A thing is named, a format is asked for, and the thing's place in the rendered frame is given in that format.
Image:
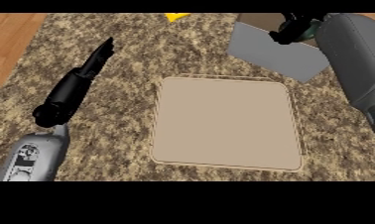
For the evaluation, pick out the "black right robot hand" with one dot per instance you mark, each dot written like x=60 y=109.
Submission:
x=292 y=29

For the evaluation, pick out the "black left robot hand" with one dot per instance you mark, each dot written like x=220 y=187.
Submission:
x=68 y=92

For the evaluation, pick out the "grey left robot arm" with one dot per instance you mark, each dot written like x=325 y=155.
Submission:
x=37 y=158

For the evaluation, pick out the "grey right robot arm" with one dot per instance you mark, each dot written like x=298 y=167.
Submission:
x=348 y=56

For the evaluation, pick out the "beige square tray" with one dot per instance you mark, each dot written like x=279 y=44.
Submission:
x=226 y=122

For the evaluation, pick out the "yellow object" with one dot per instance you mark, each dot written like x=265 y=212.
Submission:
x=175 y=16

